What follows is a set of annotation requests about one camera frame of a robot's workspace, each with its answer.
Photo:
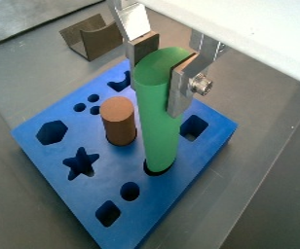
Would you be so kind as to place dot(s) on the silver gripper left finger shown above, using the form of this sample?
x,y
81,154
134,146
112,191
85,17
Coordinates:
x,y
141,39

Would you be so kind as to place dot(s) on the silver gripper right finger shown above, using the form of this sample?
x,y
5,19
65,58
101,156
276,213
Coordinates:
x,y
189,74

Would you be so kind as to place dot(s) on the green oval peg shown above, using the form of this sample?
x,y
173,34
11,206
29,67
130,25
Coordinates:
x,y
160,127

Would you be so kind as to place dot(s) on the blue foam shape board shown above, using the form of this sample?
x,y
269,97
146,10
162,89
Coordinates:
x,y
118,201

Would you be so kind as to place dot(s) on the dark olive curved block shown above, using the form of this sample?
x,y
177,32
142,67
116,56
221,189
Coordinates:
x,y
92,37

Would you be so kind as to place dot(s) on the brown cylinder peg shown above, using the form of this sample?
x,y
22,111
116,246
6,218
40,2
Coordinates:
x,y
117,114

